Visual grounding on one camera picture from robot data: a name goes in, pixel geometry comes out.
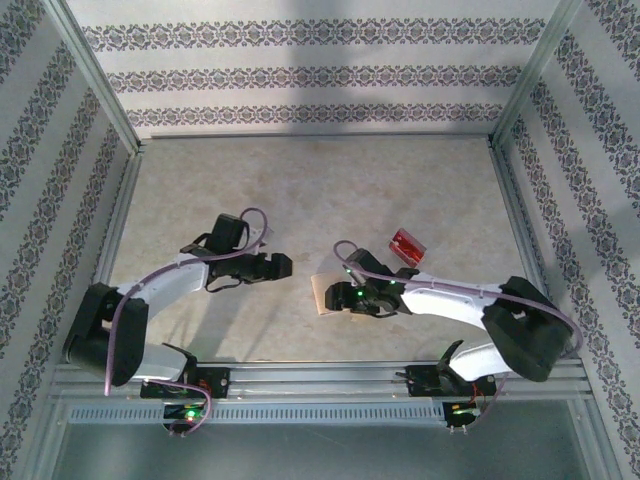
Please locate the beige leather card holder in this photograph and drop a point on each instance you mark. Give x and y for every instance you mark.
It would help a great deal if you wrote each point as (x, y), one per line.
(320, 292)

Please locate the red credit card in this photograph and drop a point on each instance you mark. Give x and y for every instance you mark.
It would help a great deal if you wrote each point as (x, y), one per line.
(407, 247)

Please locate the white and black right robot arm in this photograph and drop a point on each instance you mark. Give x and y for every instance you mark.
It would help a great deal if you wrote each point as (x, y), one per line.
(440, 305)

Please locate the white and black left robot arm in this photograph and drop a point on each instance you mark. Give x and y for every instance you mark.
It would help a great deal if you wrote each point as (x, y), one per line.
(175, 282)

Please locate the black electronics board with LED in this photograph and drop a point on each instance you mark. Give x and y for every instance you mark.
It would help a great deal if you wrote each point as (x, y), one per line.
(187, 414)
(460, 410)

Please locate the grey metal panel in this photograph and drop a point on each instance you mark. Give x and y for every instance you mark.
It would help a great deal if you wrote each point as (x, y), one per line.
(320, 455)

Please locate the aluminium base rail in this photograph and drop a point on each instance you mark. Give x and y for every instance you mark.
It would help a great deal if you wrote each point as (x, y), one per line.
(310, 380)

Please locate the aluminium side rail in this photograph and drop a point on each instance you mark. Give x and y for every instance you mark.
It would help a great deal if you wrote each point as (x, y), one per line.
(522, 225)
(109, 250)

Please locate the aluminium wall edge rail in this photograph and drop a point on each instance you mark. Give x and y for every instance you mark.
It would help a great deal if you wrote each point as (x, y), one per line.
(320, 135)

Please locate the aluminium frame post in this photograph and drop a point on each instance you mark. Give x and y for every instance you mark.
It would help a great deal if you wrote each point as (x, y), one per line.
(96, 75)
(536, 75)

